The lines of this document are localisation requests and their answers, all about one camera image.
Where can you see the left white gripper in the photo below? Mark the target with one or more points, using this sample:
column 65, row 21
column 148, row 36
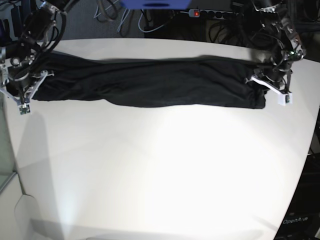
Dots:
column 284, row 96

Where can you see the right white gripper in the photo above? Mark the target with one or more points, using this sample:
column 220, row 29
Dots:
column 23, row 90

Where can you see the dark navy long-sleeve shirt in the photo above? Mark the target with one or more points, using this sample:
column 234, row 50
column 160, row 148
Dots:
column 146, row 83

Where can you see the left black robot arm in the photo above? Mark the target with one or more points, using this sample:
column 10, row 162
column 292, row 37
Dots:
column 266, row 25

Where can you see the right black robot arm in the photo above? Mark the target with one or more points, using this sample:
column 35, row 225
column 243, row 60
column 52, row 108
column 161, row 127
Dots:
column 20, row 77

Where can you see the black power adapter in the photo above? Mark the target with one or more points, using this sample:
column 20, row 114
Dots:
column 19, row 14

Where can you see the black OpenArm control box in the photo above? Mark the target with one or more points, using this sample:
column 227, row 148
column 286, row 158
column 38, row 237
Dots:
column 302, row 219

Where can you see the blue plastic box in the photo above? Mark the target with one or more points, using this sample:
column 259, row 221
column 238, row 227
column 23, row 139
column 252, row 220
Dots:
column 156, row 4

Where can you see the white power strip red switch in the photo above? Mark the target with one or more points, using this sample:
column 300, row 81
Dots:
column 211, row 14

